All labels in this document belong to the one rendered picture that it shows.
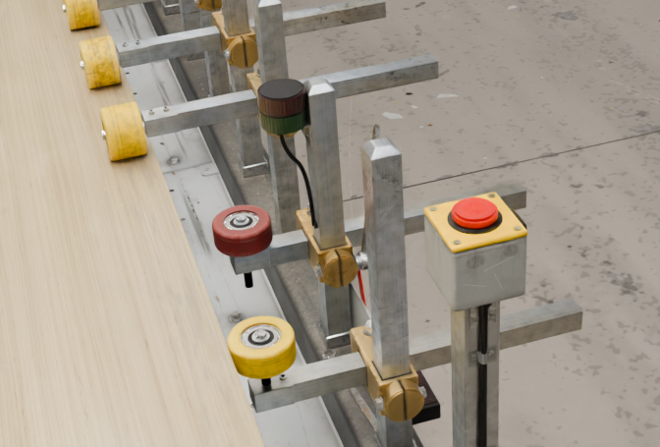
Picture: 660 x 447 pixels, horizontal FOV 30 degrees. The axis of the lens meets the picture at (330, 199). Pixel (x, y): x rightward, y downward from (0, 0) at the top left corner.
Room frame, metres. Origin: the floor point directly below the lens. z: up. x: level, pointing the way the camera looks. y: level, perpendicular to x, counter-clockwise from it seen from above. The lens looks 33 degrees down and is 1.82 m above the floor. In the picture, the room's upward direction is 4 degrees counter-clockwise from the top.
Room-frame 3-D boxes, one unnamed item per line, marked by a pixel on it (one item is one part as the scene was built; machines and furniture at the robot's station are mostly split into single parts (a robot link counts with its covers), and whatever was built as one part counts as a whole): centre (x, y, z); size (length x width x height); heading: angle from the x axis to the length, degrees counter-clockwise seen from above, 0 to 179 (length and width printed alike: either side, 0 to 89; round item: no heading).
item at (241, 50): (1.89, 0.14, 0.95); 0.14 x 0.06 x 0.05; 15
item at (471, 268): (0.89, -0.12, 1.18); 0.07 x 0.07 x 0.08; 15
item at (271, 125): (1.37, 0.05, 1.08); 0.06 x 0.06 x 0.02
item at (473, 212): (0.89, -0.12, 1.22); 0.04 x 0.04 x 0.02
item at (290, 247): (1.44, -0.07, 0.84); 0.43 x 0.03 x 0.04; 105
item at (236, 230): (1.39, 0.12, 0.85); 0.08 x 0.08 x 0.11
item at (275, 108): (1.37, 0.05, 1.10); 0.06 x 0.06 x 0.02
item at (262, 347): (1.14, 0.09, 0.85); 0.08 x 0.08 x 0.11
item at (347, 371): (1.19, -0.10, 0.82); 0.43 x 0.03 x 0.04; 105
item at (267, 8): (1.63, 0.07, 0.89); 0.04 x 0.04 x 0.48; 15
